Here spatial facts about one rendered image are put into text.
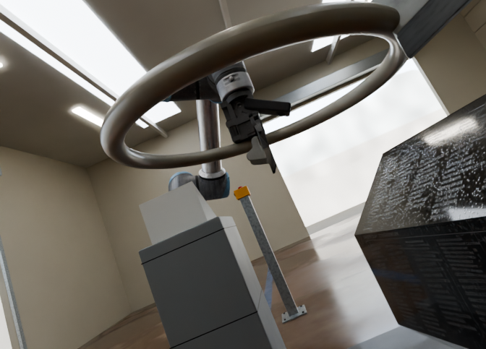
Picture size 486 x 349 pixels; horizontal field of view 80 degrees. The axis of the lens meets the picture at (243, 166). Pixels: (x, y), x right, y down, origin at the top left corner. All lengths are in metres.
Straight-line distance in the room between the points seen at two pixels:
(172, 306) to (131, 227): 6.94
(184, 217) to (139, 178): 6.90
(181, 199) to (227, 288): 0.45
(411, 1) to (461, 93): 8.87
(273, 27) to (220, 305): 1.20
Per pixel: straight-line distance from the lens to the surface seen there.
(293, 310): 2.54
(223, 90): 0.75
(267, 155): 0.67
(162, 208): 1.46
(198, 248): 1.33
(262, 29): 0.28
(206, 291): 1.35
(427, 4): 0.39
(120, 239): 8.43
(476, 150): 0.70
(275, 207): 7.38
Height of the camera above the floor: 0.75
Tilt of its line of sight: 11 degrees up
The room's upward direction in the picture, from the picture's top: 23 degrees counter-clockwise
